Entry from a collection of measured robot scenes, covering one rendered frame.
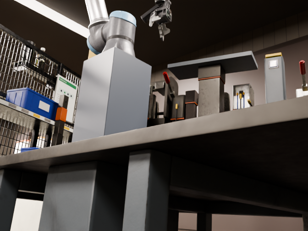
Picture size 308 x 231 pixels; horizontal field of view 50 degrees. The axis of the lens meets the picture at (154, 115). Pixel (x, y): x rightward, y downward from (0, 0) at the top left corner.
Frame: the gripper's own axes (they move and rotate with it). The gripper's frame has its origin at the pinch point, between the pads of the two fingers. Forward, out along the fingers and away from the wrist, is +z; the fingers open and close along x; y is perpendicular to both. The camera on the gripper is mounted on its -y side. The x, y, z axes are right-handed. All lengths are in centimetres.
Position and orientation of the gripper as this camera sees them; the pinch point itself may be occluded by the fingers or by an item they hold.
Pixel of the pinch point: (155, 35)
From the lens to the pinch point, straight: 181.7
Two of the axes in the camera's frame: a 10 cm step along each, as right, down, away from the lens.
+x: 4.5, 3.1, 8.4
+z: -0.7, 9.5, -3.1
